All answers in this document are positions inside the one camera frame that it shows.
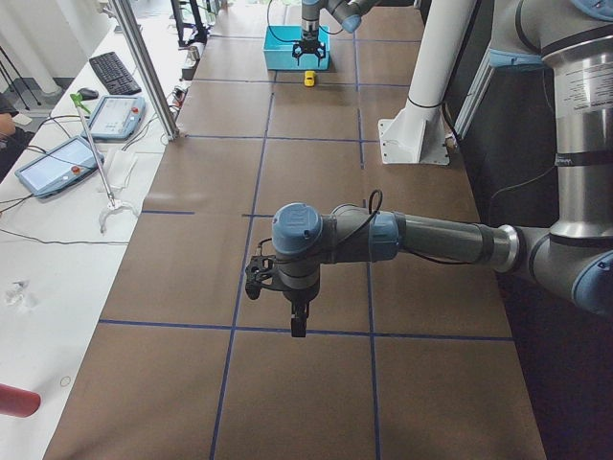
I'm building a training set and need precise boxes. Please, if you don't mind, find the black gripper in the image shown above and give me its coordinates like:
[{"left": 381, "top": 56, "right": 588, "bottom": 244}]
[
  {"left": 292, "top": 29, "right": 329, "bottom": 68},
  {"left": 284, "top": 287, "right": 320, "bottom": 338}
]

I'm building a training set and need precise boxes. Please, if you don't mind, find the yellow beetle toy car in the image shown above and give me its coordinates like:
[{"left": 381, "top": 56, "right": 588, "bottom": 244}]
[{"left": 304, "top": 70, "right": 317, "bottom": 87}]

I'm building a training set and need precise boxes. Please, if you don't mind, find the person forearm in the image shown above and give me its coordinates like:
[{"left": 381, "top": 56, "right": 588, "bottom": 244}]
[{"left": 0, "top": 112, "right": 16, "bottom": 140}]

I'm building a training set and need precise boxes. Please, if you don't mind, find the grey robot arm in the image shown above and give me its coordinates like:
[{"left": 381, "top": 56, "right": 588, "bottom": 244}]
[
  {"left": 246, "top": 1, "right": 612, "bottom": 337},
  {"left": 292, "top": 0, "right": 379, "bottom": 63}
]

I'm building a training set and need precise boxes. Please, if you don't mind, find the light blue plastic bin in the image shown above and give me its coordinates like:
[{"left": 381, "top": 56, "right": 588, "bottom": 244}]
[{"left": 263, "top": 25, "right": 330, "bottom": 71}]

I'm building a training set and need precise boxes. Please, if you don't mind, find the black keyboard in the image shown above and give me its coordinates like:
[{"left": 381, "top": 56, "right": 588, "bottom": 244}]
[{"left": 89, "top": 52, "right": 142, "bottom": 95}]

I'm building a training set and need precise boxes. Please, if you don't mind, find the far blue teach pendant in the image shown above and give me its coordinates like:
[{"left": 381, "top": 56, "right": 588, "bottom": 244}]
[{"left": 88, "top": 95, "right": 146, "bottom": 142}]

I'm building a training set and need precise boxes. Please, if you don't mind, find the blue teach pendant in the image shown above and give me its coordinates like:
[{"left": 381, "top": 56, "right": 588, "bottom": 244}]
[
  {"left": 88, "top": 95, "right": 146, "bottom": 142},
  {"left": 14, "top": 136, "right": 98, "bottom": 199}
]

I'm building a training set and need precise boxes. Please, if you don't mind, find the black computer mouse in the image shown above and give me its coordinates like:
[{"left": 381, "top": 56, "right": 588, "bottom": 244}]
[{"left": 78, "top": 87, "right": 100, "bottom": 101}]

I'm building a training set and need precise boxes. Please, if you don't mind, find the near blue teach pendant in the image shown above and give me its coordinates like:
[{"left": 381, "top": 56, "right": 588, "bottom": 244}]
[{"left": 14, "top": 136, "right": 98, "bottom": 199}]

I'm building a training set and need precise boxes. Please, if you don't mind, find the crumpled clear plastic wrap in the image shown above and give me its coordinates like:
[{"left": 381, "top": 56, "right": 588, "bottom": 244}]
[{"left": 4, "top": 280, "right": 37, "bottom": 314}]

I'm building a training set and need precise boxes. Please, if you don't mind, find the red cylinder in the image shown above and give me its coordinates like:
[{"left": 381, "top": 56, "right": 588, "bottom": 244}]
[{"left": 0, "top": 384, "right": 41, "bottom": 418}]

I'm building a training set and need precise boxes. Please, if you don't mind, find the right black braided cable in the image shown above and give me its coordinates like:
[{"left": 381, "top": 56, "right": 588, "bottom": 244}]
[{"left": 265, "top": 0, "right": 346, "bottom": 45}]

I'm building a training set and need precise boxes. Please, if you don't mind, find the black braided cable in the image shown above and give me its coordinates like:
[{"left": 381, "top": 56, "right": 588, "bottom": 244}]
[
  {"left": 265, "top": 0, "right": 346, "bottom": 45},
  {"left": 256, "top": 189, "right": 489, "bottom": 266}
]

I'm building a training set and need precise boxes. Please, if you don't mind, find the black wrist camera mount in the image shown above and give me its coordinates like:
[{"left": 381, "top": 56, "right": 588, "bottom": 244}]
[{"left": 245, "top": 255, "right": 284, "bottom": 300}]

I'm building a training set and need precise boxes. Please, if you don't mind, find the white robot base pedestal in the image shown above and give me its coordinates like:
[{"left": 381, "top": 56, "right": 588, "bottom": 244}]
[{"left": 378, "top": 0, "right": 476, "bottom": 166}]

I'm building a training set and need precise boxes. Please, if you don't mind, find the left black braided cable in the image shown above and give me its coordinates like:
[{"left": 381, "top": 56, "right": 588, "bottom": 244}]
[{"left": 256, "top": 189, "right": 489, "bottom": 266}]

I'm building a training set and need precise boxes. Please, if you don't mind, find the aluminium frame post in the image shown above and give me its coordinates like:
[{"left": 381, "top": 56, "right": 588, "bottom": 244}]
[{"left": 108, "top": 0, "right": 179, "bottom": 142}]

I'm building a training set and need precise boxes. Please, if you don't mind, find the green handled reacher grabber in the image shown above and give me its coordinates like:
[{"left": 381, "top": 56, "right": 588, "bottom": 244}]
[{"left": 70, "top": 93, "right": 139, "bottom": 234}]

